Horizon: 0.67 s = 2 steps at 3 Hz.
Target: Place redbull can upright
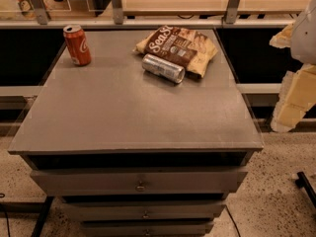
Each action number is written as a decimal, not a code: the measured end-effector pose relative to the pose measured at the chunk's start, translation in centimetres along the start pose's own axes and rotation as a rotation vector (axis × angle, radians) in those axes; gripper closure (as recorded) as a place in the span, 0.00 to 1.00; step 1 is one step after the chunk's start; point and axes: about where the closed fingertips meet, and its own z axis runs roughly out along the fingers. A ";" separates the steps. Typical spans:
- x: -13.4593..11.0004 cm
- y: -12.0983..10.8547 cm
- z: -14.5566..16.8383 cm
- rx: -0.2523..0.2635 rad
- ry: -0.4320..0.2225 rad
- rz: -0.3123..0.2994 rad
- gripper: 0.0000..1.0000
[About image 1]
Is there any brown seaweed snack bag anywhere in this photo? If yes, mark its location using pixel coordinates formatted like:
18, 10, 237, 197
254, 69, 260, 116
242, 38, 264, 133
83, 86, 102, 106
135, 26, 217, 77

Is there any bottom grey drawer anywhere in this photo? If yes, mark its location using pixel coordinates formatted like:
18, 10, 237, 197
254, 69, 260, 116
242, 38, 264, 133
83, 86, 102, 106
82, 221, 213, 237

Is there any black floor bar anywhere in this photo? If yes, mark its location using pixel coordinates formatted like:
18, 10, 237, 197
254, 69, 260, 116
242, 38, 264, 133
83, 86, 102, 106
31, 197, 53, 237
295, 172, 316, 208

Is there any middle grey drawer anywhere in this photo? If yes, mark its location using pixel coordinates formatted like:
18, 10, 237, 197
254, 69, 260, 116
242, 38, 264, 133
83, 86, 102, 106
63, 200, 224, 221

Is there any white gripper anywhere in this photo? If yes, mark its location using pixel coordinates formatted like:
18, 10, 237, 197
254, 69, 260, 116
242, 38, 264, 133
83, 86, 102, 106
270, 0, 316, 132

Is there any red coca-cola can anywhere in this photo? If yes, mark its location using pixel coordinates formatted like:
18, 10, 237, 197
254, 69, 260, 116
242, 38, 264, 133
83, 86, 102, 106
63, 25, 91, 66

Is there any grey drawer cabinet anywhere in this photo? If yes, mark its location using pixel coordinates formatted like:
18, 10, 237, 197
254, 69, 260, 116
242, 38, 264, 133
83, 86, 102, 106
9, 31, 263, 227

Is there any grey drawer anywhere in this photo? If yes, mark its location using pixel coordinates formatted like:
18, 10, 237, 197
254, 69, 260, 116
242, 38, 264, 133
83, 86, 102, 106
82, 221, 213, 237
31, 167, 247, 197
63, 200, 224, 221

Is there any black floor bar left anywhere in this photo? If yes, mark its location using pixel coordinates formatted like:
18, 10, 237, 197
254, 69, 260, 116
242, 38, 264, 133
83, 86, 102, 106
31, 197, 53, 237

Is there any black floor bar right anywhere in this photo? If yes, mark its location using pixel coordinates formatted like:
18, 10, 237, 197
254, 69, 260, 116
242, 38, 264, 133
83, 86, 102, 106
295, 172, 316, 208

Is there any silver redbull can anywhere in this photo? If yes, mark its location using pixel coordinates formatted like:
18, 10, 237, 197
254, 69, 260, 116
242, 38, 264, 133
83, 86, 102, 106
142, 54, 186, 84

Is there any top grey drawer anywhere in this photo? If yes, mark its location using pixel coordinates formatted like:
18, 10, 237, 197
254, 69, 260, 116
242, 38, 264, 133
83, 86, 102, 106
31, 167, 247, 197

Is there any metal railing frame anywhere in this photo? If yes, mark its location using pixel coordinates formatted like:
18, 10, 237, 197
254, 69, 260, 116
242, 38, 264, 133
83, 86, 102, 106
0, 0, 301, 29

